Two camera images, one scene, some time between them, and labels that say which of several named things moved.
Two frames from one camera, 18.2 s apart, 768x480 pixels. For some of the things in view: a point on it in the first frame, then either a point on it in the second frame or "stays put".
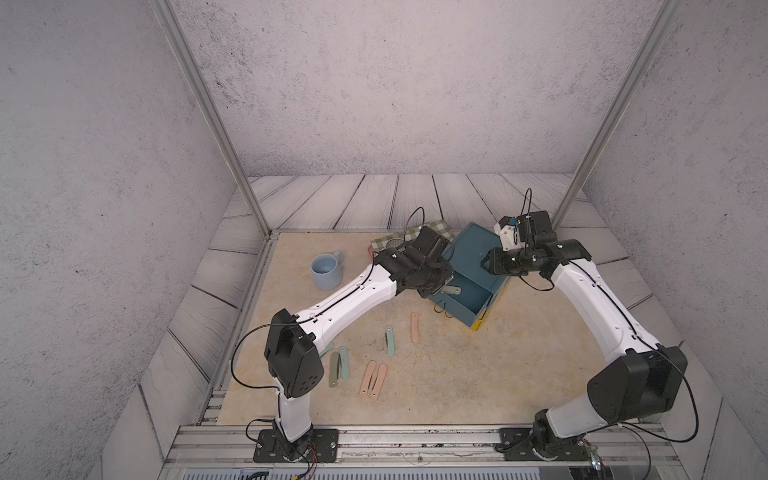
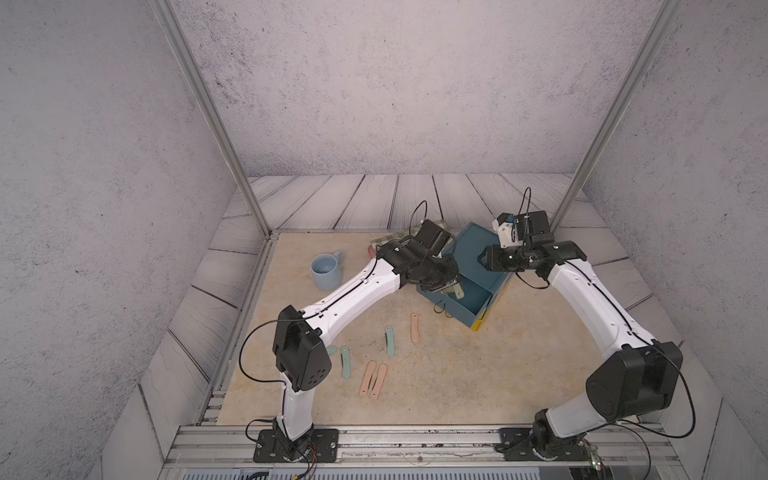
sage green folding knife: (334, 368) to (457, 289)
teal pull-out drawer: (465, 305) stays put
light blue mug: (327, 270) stays put
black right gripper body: (514, 263) stays put
